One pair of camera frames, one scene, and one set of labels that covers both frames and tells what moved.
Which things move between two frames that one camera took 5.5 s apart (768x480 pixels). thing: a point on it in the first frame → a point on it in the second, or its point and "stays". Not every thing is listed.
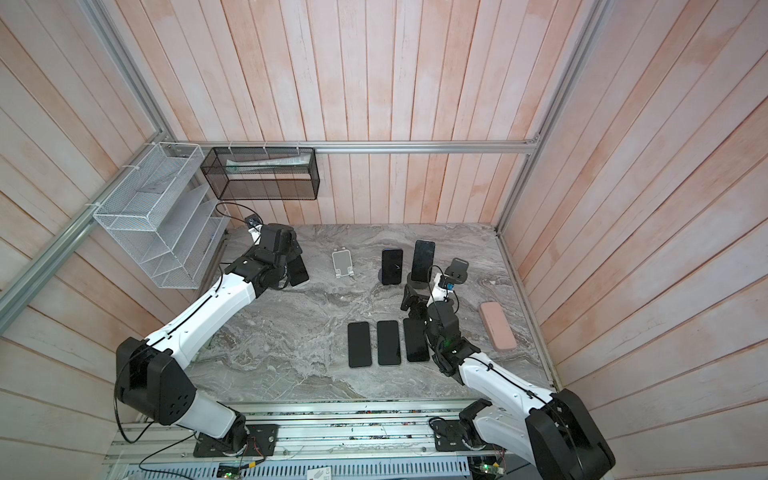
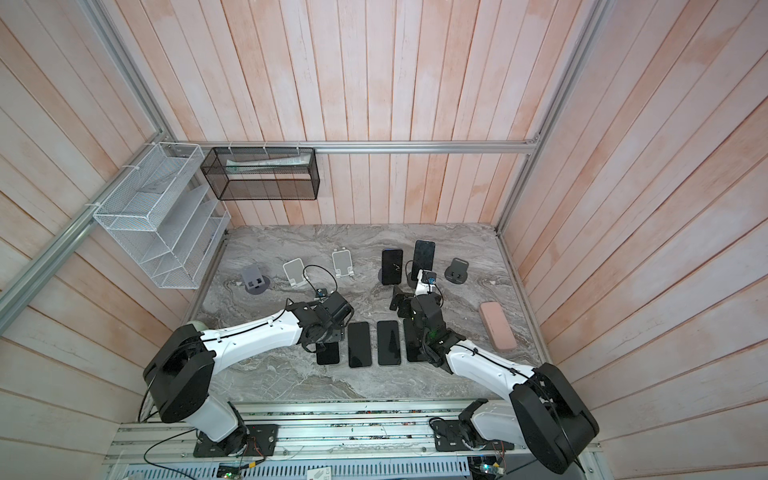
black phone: [359, 344] stays
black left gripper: [295, 249] → [337, 335]
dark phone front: [388, 342] stays
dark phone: [423, 260] stays
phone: [297, 272] → [330, 355]
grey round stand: [457, 271] stays
